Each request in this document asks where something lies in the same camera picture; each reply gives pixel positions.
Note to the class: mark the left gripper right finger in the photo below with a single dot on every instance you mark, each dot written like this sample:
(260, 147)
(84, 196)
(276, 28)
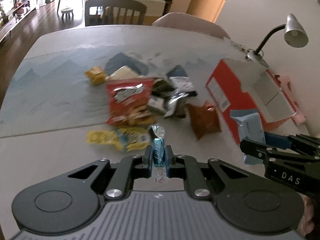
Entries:
(188, 169)

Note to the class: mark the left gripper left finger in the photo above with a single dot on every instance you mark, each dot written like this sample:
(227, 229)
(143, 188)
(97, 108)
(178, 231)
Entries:
(127, 171)

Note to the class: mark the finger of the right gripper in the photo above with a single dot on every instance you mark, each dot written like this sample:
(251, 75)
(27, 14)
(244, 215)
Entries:
(253, 151)
(299, 142)

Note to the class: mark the blue candy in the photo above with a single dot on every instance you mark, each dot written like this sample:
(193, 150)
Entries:
(158, 155)

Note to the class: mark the light blue snack packet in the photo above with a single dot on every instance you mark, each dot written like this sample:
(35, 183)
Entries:
(249, 124)

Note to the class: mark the yellow minion snack pack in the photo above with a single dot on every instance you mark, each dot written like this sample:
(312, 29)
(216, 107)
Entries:
(124, 139)

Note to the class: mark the brown Oreo snack bag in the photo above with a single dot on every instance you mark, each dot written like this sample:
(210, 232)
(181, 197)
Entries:
(204, 119)

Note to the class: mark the red chips bag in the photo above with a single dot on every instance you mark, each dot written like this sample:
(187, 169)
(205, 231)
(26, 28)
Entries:
(128, 102)

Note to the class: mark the black white snack packet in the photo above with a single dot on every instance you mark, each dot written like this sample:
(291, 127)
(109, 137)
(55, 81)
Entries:
(169, 96)

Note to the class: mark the cream white snack packet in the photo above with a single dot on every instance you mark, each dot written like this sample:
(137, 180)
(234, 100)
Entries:
(125, 72)

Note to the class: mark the small yellow snack packet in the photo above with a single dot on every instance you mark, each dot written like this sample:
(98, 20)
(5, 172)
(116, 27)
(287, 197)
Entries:
(96, 75)

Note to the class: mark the pink heart pouch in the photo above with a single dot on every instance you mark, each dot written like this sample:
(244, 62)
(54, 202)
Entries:
(285, 84)

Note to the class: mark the red cardboard shoe box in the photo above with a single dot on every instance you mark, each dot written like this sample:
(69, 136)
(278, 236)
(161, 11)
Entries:
(239, 85)

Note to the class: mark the blue mountain table mat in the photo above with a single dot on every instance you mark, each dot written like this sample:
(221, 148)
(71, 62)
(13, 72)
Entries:
(68, 90)

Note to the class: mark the pink upholstered chair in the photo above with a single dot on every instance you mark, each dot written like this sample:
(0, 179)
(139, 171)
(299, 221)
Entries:
(181, 21)

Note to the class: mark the dark wooden chair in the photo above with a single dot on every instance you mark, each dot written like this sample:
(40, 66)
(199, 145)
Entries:
(114, 12)

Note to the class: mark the small wooden stool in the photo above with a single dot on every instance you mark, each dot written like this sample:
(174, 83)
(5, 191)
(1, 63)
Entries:
(67, 13)

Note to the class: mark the wooden tv cabinet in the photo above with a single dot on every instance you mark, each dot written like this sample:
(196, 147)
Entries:
(16, 15)

